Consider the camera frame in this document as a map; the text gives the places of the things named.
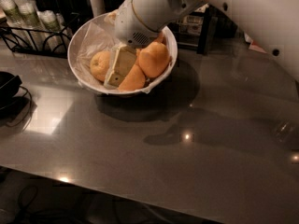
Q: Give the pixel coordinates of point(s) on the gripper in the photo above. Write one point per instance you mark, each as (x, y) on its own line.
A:
(128, 24)

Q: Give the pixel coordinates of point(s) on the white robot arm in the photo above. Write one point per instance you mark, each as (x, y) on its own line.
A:
(272, 24)

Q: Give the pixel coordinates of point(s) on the right large orange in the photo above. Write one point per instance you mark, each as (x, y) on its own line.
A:
(154, 59)

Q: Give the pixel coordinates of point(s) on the clear plastic bowl liner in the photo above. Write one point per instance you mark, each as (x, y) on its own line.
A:
(103, 64)

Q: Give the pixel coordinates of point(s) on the white bowl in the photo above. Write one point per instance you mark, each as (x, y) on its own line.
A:
(97, 35)

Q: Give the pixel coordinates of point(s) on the stacked paper cups right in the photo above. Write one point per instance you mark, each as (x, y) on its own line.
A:
(49, 20)

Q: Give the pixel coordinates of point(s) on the stacked paper cups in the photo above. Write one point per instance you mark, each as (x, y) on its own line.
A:
(12, 13)
(29, 15)
(49, 20)

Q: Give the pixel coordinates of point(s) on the white cup stack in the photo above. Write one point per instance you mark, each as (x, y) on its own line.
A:
(96, 0)

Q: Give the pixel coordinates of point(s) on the black condiment shelf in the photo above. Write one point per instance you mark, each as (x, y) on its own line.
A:
(196, 31)

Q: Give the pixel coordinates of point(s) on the black appliance at left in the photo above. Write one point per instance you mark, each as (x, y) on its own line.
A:
(9, 86)

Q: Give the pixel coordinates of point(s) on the stacked paper cups middle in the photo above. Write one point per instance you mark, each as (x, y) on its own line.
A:
(29, 15)

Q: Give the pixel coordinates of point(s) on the stacked paper cups left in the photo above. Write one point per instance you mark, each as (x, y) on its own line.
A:
(12, 13)

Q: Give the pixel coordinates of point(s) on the red and white packet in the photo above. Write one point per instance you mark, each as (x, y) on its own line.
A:
(253, 45)

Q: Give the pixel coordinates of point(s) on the black wire rack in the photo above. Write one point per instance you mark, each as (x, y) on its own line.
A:
(39, 42)

